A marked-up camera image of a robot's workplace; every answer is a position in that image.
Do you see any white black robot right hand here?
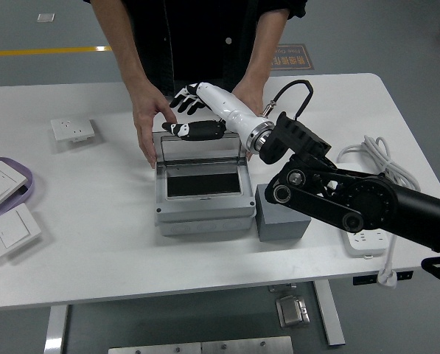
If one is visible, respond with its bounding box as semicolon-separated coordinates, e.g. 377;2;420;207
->
161;82;271;147

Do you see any metal table bracket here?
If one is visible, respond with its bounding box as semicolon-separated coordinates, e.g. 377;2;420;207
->
268;282;298;294

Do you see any person's right hand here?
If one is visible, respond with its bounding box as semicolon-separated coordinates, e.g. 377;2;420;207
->
132;85;178;170

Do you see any person's left hand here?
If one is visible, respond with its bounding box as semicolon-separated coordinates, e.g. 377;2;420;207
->
230;77;268;162

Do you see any white switch panel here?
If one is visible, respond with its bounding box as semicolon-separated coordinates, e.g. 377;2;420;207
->
0;165;29;207
0;203;43;258

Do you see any grey junction box with lid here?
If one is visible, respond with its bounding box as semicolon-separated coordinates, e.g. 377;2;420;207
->
153;131;256;237

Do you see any metal floor socket box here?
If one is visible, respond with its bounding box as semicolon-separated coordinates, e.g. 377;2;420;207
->
275;294;311;328

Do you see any black table control box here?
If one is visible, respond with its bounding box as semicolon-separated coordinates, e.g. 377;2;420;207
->
353;271;414;285

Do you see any person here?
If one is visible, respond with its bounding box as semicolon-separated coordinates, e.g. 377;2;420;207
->
82;0;307;97

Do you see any white power strip cord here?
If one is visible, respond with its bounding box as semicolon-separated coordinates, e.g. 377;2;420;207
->
336;135;423;274

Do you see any purple tray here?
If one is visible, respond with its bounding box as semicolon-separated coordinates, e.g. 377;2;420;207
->
0;157;36;223

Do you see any white power strip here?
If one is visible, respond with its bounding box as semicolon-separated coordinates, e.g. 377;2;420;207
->
341;227;390;259

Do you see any grey cube with round hole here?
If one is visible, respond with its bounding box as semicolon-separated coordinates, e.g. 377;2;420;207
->
255;183;312;243

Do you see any yellow floor tape line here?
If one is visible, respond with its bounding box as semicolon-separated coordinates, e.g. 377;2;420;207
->
0;45;113;58

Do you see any white wall socket panel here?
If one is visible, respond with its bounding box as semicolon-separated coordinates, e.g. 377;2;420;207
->
50;115;96;144

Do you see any white table leg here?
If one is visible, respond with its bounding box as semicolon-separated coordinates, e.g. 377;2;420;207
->
43;304;69;354
312;282;346;347

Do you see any brown floor sign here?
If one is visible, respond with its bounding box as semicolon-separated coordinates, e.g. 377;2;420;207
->
269;44;315;71

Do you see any white power plug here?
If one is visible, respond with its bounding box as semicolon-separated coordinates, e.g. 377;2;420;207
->
376;268;398;288

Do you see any large metal base plate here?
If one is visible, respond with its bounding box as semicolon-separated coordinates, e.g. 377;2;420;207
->
108;336;294;354

